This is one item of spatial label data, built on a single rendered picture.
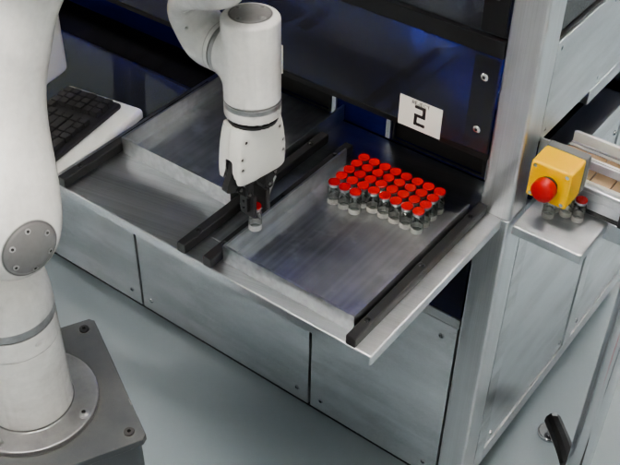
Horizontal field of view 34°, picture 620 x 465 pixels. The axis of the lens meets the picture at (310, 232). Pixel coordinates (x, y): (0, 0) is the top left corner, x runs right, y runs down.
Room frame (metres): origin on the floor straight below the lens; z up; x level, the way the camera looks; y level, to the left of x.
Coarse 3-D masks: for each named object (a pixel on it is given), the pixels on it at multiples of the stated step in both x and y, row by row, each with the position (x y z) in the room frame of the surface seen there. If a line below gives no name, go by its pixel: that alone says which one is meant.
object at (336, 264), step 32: (320, 192) 1.39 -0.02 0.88; (288, 224) 1.30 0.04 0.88; (320, 224) 1.30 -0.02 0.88; (352, 224) 1.31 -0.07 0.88; (384, 224) 1.31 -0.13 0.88; (448, 224) 1.27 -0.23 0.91; (224, 256) 1.20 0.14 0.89; (256, 256) 1.22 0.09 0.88; (288, 256) 1.22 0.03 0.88; (320, 256) 1.22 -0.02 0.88; (352, 256) 1.22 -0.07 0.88; (384, 256) 1.22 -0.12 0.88; (416, 256) 1.19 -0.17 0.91; (288, 288) 1.13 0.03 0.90; (320, 288) 1.15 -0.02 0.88; (352, 288) 1.15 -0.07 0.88; (384, 288) 1.12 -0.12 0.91; (352, 320) 1.05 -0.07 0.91
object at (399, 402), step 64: (576, 128) 1.61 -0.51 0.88; (64, 256) 2.07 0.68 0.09; (128, 256) 1.91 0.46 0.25; (192, 320) 1.78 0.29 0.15; (256, 320) 1.66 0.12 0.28; (448, 320) 1.37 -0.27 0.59; (512, 320) 1.42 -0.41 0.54; (576, 320) 1.79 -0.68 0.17; (320, 384) 1.54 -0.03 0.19; (384, 384) 1.44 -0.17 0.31; (448, 384) 1.36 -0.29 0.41; (512, 384) 1.49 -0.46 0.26; (384, 448) 1.43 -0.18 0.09
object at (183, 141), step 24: (192, 96) 1.65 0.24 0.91; (216, 96) 1.69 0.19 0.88; (288, 96) 1.70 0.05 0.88; (168, 120) 1.59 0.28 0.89; (192, 120) 1.61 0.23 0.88; (216, 120) 1.61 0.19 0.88; (288, 120) 1.61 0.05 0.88; (312, 120) 1.61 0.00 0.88; (336, 120) 1.60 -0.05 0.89; (144, 144) 1.52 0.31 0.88; (168, 144) 1.53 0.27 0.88; (192, 144) 1.53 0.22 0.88; (216, 144) 1.53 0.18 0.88; (288, 144) 1.53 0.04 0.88; (168, 168) 1.43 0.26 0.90; (192, 168) 1.45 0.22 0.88; (216, 168) 1.45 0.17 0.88; (216, 192) 1.37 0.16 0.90
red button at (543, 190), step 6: (540, 180) 1.27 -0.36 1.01; (546, 180) 1.27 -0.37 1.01; (534, 186) 1.27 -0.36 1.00; (540, 186) 1.26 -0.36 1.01; (546, 186) 1.26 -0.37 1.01; (552, 186) 1.26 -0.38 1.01; (534, 192) 1.26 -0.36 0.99; (540, 192) 1.26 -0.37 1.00; (546, 192) 1.25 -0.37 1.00; (552, 192) 1.25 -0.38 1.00; (534, 198) 1.26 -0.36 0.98; (540, 198) 1.26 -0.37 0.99; (546, 198) 1.25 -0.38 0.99; (552, 198) 1.25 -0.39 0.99
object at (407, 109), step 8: (400, 96) 1.46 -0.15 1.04; (408, 96) 1.45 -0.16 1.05; (400, 104) 1.46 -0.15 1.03; (408, 104) 1.45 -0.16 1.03; (416, 104) 1.44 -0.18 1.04; (424, 104) 1.43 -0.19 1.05; (400, 112) 1.45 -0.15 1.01; (408, 112) 1.45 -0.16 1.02; (416, 112) 1.44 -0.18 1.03; (432, 112) 1.42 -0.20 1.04; (440, 112) 1.41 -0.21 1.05; (400, 120) 1.45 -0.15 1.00; (408, 120) 1.44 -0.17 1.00; (432, 120) 1.42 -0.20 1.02; (440, 120) 1.41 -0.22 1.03; (416, 128) 1.43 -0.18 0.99; (424, 128) 1.42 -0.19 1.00; (432, 128) 1.42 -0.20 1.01; (440, 128) 1.41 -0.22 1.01; (432, 136) 1.42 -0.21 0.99
